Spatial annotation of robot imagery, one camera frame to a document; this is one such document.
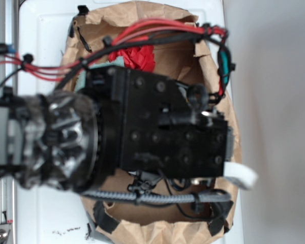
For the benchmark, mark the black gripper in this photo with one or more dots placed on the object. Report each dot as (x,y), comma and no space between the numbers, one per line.
(152,124)

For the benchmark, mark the red crumpled paper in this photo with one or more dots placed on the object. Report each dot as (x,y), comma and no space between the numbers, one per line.
(137,58)

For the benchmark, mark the teal knitted cloth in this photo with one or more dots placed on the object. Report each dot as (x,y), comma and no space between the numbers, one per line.
(81,80)

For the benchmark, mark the aluminium frame rail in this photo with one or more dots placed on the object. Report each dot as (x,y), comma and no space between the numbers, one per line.
(8,35)

